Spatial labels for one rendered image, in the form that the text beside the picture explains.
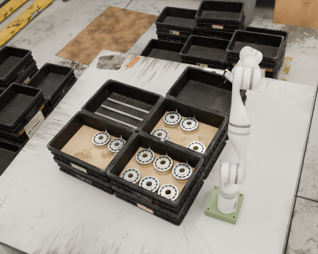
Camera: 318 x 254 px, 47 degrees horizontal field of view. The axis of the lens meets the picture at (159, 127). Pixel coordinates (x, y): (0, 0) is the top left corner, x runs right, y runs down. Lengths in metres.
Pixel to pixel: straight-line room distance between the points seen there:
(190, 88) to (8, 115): 1.46
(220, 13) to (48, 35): 2.15
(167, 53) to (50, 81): 1.11
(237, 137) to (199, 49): 1.92
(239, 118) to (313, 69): 2.37
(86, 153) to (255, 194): 0.93
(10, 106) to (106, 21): 2.00
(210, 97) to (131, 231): 0.92
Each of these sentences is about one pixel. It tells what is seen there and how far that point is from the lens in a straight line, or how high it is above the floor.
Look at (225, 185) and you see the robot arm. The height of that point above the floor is 0.97.
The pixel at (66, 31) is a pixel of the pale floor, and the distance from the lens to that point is 4.70.
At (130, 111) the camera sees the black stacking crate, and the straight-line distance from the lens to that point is 2.22.
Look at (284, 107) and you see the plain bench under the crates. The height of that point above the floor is 0.70.
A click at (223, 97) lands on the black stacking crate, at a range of 2.25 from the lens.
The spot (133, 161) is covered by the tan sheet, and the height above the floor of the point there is 0.83.
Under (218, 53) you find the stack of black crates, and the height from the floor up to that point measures 0.38.
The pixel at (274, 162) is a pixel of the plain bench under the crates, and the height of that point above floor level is 0.70.
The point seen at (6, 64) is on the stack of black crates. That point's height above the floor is 0.49.
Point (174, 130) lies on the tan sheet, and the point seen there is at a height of 0.83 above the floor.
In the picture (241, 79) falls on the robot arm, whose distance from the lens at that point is 1.48.
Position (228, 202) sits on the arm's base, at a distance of 1.77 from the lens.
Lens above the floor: 2.39
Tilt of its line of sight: 48 degrees down
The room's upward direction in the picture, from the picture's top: 9 degrees counter-clockwise
